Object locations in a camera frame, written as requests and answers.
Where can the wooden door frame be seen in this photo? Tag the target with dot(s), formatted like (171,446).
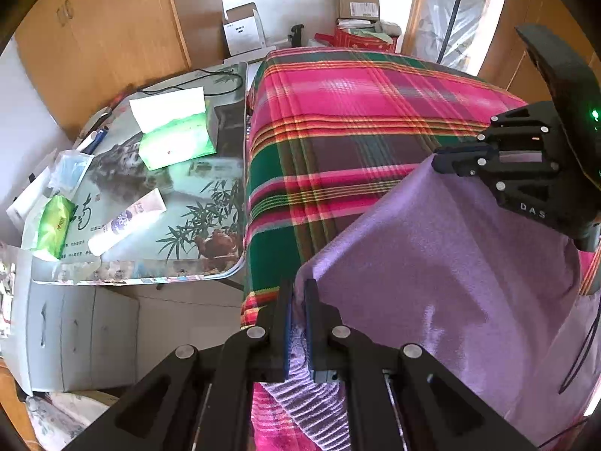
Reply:
(415,9)

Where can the red gift box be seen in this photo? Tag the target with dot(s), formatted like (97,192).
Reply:
(357,40)

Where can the pink plaid bed sheet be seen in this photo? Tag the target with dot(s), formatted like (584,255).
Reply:
(338,117)

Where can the white cream tube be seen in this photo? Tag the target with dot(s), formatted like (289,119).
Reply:
(122,223)

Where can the brown cardboard box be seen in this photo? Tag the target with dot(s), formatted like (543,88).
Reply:
(354,7)

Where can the white cabinet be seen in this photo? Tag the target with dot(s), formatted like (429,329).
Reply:
(70,333)

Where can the clear printed plastic door curtain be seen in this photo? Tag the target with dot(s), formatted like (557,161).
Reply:
(436,9)

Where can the black curtain strip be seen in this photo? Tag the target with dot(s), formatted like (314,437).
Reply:
(453,14)

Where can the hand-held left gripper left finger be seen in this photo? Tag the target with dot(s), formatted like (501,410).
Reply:
(284,338)

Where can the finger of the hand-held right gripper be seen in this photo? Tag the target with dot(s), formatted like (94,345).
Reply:
(469,149)
(462,164)

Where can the wooden wardrobe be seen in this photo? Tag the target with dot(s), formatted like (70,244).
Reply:
(117,23)

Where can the open white box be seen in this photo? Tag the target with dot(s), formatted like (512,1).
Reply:
(244,35)

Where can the small green wipes packet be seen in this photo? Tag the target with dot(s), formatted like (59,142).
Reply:
(54,225)

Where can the wooden door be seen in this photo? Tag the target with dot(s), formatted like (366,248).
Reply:
(504,19)

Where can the blue face mask pack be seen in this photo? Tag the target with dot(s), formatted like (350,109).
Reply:
(70,171)

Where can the blue white pen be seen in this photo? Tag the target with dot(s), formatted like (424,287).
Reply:
(94,140)

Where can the green tissue pack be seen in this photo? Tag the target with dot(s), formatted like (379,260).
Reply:
(173,145)

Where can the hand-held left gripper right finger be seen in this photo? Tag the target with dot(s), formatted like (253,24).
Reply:
(313,338)

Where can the purple fleece blanket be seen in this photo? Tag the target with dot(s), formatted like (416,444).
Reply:
(446,268)

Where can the bamboo print side table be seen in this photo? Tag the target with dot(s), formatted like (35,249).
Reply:
(141,206)

